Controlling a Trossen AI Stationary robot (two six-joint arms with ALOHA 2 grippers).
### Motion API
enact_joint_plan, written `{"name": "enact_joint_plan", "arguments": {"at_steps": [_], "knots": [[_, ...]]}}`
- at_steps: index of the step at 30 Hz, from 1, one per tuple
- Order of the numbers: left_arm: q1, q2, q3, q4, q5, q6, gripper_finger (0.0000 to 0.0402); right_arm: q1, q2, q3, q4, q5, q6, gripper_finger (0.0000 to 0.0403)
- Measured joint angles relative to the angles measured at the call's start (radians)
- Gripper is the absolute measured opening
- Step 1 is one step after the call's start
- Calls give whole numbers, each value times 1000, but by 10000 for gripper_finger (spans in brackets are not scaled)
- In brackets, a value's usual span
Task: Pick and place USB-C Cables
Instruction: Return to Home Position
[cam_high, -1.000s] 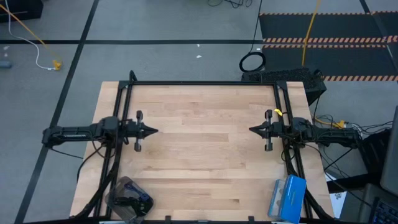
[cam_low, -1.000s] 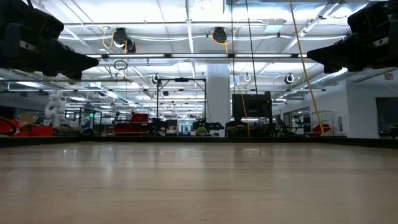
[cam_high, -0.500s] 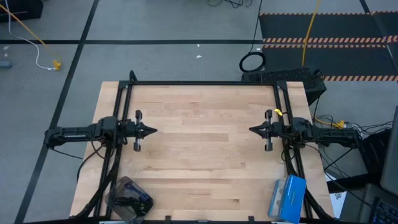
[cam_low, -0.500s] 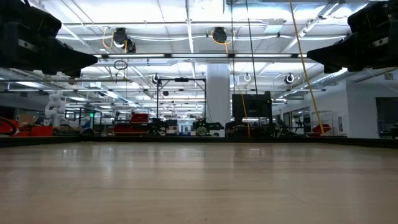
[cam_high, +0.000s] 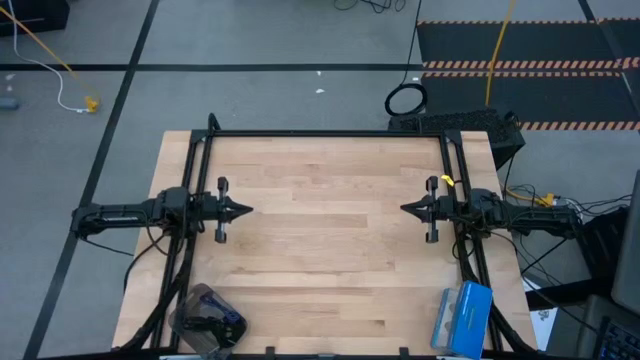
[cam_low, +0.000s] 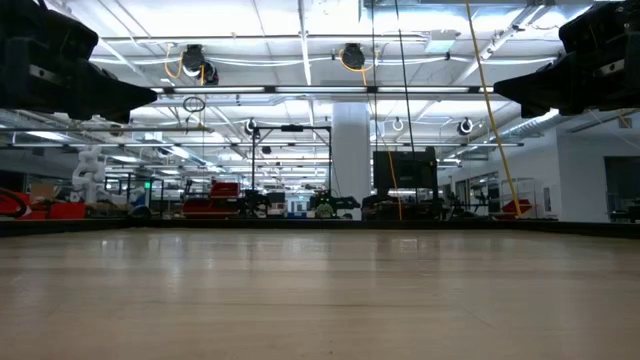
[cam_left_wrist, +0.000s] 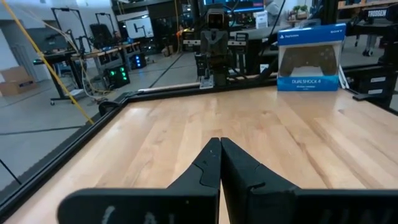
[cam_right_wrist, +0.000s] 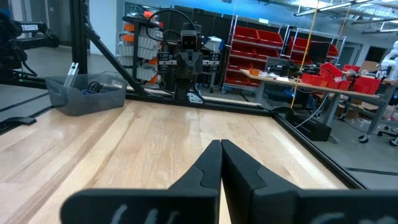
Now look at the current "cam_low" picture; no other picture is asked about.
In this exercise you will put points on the black metal frame rig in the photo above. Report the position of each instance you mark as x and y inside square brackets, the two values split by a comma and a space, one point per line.
[292, 128]

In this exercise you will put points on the black robot with green light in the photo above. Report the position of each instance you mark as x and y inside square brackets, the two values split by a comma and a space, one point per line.
[325, 206]

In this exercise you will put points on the red tool chest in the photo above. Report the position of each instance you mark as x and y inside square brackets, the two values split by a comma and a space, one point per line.
[220, 197]

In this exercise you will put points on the grey horizontal pipe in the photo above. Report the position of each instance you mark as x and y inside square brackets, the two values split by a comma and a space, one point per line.
[125, 129]

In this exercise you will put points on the red storage bin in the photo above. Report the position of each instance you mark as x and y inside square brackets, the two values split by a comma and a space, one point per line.
[67, 210]

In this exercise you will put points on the dark wall window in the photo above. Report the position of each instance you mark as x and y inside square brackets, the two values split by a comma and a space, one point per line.
[622, 185]

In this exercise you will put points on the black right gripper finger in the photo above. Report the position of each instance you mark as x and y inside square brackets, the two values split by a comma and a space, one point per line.
[531, 112]
[537, 87]

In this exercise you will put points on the blue and white box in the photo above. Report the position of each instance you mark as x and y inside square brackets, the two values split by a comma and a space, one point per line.
[299, 207]

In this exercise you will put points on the white building pillar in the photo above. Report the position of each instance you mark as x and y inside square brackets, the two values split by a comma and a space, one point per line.
[351, 145]

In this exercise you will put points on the small black ceiling reel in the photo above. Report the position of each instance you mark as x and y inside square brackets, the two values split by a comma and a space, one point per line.
[250, 126]
[465, 126]

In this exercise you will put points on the black monitor screen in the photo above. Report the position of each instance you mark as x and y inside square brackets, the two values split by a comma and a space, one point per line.
[405, 170]

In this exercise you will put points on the red triangular sign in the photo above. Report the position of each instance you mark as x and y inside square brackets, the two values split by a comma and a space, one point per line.
[517, 206]

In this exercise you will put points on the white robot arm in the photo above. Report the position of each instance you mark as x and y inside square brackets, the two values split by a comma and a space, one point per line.
[89, 172]

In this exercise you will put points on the black table edge rail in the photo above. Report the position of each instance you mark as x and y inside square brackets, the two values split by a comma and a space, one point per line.
[125, 225]

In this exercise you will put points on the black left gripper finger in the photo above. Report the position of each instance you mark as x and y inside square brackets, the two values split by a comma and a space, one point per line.
[117, 115]
[117, 95]

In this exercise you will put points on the brown cardboard box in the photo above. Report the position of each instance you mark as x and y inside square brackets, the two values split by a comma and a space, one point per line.
[44, 191]

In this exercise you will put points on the long ceiling light bar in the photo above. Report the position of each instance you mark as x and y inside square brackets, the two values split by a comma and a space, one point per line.
[320, 90]

